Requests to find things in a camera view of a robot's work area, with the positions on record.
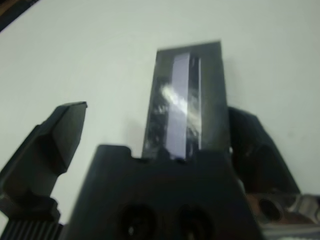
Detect black box lid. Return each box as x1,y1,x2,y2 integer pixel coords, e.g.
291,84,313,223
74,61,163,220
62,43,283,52
141,38,231,161

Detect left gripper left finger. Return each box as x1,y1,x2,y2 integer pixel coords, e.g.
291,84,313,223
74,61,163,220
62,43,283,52
0,100,88,221

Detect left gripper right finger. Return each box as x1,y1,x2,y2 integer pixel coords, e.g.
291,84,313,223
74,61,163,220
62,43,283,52
226,106,301,195

